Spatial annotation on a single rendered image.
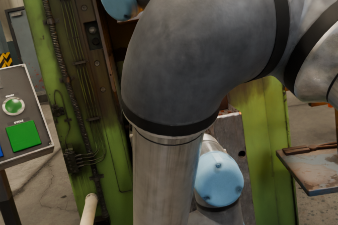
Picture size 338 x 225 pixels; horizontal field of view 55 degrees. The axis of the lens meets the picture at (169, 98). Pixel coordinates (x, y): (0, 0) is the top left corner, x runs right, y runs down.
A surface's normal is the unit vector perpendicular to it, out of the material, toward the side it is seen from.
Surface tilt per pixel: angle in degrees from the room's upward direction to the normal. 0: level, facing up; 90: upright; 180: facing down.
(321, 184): 0
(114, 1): 110
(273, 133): 90
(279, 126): 90
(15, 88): 60
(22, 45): 90
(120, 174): 90
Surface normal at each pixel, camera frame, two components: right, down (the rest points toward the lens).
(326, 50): -0.23, 0.44
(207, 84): 0.23, 0.60
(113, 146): 0.12, 0.21
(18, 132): 0.37, -0.39
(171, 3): -0.51, -0.26
